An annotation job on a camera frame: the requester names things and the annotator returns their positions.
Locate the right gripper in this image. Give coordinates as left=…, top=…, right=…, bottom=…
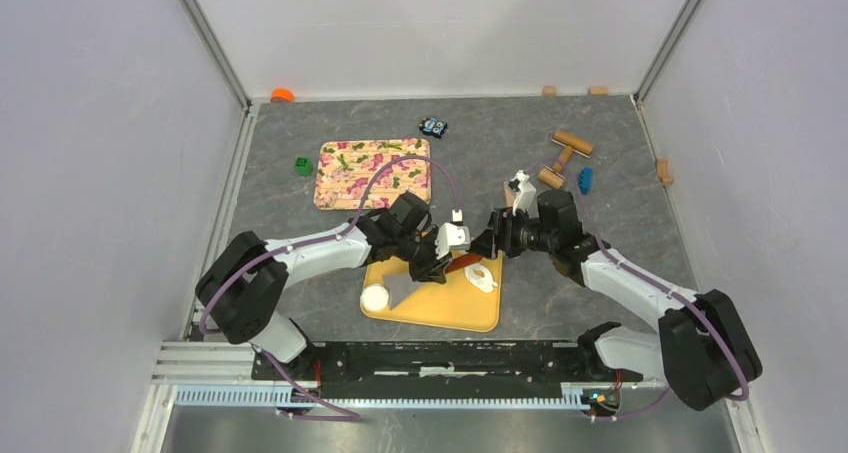
left=468, top=207, right=557, bottom=262

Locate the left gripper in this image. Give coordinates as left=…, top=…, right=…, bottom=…
left=394, top=227, right=452, bottom=285

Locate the metal scraper with wooden handle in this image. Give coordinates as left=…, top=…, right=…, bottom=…
left=382, top=253, right=483, bottom=310

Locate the yellow cutting mat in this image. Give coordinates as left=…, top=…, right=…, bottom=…
left=360, top=258, right=503, bottom=333

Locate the white dough ball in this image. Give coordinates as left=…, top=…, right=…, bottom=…
left=463, top=263, right=499, bottom=293

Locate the round white dough wrapper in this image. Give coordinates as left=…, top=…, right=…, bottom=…
left=360, top=284, right=391, bottom=313

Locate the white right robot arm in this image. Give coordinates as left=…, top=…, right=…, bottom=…
left=470, top=190, right=763, bottom=411

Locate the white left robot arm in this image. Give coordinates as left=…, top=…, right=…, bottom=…
left=195, top=192, right=469, bottom=381

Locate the small wooden block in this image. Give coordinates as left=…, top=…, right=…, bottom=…
left=503, top=182, right=515, bottom=208

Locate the blue plastic block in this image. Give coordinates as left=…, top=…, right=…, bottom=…
left=577, top=167, right=593, bottom=196

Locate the floral pattern tray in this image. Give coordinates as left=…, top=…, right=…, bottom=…
left=313, top=138, right=432, bottom=211

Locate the black patterned small box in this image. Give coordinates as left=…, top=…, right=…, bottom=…
left=418, top=117, right=448, bottom=139

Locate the green plastic block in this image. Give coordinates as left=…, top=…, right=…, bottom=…
left=294, top=157, right=314, bottom=177

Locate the wooden piece right edge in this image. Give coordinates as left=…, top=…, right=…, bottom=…
left=655, top=157, right=674, bottom=187

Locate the orange plastic cap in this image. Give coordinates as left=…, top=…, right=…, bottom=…
left=269, top=88, right=295, bottom=103

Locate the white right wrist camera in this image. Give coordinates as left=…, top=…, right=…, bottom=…
left=504, top=170, right=537, bottom=216

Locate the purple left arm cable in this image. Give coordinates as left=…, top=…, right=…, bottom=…
left=198, top=154, right=464, bottom=421

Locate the light blue cable duct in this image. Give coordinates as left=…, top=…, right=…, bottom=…
left=173, top=384, right=591, bottom=410

